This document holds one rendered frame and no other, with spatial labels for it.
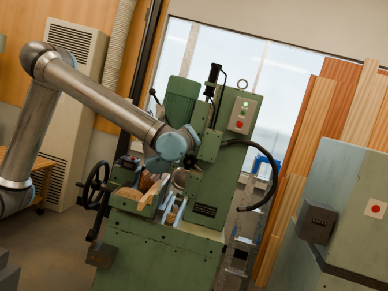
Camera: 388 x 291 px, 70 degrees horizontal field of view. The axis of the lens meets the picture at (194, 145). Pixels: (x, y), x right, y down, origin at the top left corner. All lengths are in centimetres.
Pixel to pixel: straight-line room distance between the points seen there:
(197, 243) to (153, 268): 26
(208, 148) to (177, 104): 28
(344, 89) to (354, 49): 38
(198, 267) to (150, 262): 24
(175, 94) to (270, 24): 165
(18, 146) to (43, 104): 19
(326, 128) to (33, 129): 229
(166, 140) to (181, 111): 59
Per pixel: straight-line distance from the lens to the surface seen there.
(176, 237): 141
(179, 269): 149
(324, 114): 271
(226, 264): 230
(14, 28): 368
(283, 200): 258
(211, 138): 129
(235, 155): 139
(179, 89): 141
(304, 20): 293
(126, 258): 152
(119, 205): 136
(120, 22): 290
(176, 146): 83
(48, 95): 119
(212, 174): 140
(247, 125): 131
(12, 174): 131
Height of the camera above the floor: 140
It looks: 8 degrees down
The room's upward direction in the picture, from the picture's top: 15 degrees clockwise
